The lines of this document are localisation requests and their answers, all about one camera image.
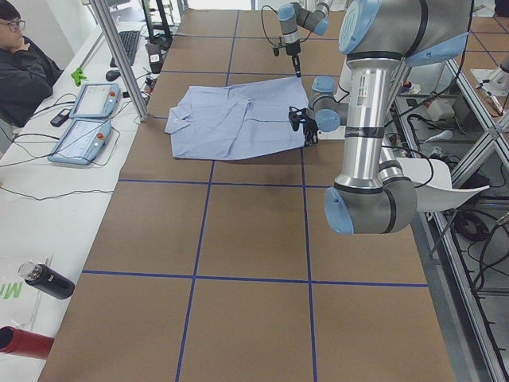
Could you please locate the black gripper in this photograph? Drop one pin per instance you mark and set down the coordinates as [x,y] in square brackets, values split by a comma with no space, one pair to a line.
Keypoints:
[293,48]
[310,130]

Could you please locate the blue striped button shirt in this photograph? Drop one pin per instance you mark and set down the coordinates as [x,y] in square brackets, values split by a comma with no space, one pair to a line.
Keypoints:
[236,122]

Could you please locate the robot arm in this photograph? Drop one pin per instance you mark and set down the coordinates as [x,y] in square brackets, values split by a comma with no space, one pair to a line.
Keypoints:
[372,194]
[293,15]

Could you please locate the black keyboard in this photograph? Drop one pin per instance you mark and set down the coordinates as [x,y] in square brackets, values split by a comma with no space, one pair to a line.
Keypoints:
[130,40]

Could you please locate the black computer mouse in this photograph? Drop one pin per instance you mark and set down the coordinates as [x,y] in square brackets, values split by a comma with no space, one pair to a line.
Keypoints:
[112,75]

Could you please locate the upper teach pendant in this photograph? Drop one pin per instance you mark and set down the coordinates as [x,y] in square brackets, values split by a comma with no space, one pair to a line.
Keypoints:
[96,101]

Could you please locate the teach pendant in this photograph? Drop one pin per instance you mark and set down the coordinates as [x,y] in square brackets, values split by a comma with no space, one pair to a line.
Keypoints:
[96,101]
[81,142]

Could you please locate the green plastic clip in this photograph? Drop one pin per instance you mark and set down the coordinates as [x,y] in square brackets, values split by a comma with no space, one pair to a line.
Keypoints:
[78,76]

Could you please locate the lower teach pendant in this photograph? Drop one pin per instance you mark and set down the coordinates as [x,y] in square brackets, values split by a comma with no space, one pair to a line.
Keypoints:
[81,142]

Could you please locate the black mobile phone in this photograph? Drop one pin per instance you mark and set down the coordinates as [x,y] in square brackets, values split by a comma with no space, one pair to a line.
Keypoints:
[60,118]

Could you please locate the seated person in black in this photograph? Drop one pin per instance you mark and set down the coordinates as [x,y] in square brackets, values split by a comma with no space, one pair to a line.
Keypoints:
[27,73]

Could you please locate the black water bottle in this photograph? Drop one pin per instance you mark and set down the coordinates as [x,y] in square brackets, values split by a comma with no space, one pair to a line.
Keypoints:
[45,279]

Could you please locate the red cylinder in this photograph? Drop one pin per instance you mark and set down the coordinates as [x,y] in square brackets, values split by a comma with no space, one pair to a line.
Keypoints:
[19,342]

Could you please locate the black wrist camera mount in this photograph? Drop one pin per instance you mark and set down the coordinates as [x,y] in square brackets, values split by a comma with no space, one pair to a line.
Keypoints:
[297,117]

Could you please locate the aluminium frame post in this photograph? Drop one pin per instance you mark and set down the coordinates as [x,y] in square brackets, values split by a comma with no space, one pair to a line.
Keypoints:
[107,24]

